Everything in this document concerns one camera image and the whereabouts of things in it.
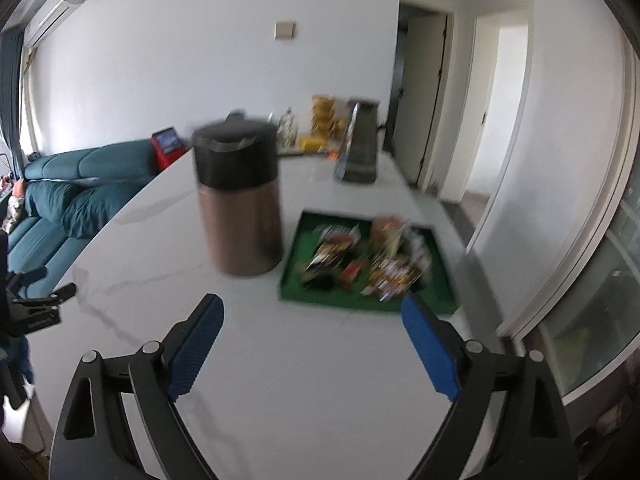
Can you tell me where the red desk clock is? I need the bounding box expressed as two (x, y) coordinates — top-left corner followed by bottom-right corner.
(151, 127), (187, 171)

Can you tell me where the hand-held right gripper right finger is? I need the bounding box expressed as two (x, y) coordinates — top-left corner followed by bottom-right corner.
(400, 294), (576, 480)

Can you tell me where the dark blue snack packet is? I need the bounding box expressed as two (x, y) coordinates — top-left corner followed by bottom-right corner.
(304, 246), (350, 292)

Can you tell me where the brown gold snack bag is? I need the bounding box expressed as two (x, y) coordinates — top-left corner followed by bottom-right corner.
(362, 255), (423, 302)

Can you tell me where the green tray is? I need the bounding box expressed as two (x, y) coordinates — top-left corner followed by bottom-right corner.
(277, 210), (462, 317)

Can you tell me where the clear bag of orange snacks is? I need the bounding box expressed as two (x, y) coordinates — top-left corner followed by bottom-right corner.
(371, 216), (408, 256)

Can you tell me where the clear glass jar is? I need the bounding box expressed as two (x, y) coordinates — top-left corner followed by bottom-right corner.
(277, 107), (298, 146)

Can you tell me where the stack of gold bowls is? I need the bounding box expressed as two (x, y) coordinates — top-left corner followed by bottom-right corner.
(311, 94), (346, 138)

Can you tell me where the copper and black kettle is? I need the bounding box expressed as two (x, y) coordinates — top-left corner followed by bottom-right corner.
(192, 110), (286, 277)

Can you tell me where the dark blue curtain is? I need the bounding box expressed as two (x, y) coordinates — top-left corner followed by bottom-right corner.
(0, 27), (26, 181)

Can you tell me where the dark grey bag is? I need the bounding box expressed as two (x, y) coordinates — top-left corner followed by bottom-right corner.
(334, 99), (381, 184)

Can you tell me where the white door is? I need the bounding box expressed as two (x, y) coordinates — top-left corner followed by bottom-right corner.
(395, 12), (448, 181)

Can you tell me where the teal sofa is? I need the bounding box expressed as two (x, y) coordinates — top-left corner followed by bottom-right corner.
(5, 140), (161, 281)

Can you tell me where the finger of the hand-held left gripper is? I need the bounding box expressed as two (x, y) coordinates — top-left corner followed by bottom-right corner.
(9, 266), (48, 292)
(12, 282), (78, 312)

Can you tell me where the patterned cushion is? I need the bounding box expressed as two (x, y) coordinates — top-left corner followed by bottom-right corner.
(4, 177), (27, 228)

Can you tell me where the glass door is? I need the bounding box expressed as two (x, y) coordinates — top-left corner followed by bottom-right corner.
(540, 180), (640, 403)

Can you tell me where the white air conditioner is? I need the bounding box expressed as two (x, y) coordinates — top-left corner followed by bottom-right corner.
(22, 0), (91, 46)

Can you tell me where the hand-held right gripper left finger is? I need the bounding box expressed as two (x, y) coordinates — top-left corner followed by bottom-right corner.
(49, 293), (226, 480)

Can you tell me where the black orange snack packet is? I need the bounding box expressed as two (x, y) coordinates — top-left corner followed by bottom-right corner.
(320, 224), (362, 251)

